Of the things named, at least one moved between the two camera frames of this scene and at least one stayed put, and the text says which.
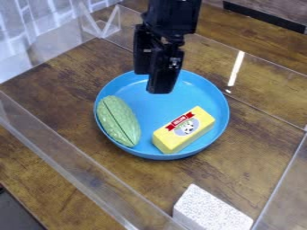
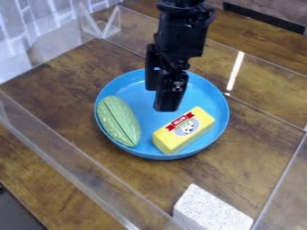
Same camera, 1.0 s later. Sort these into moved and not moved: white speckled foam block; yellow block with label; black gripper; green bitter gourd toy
Moved: black gripper
Not moved: white speckled foam block; green bitter gourd toy; yellow block with label
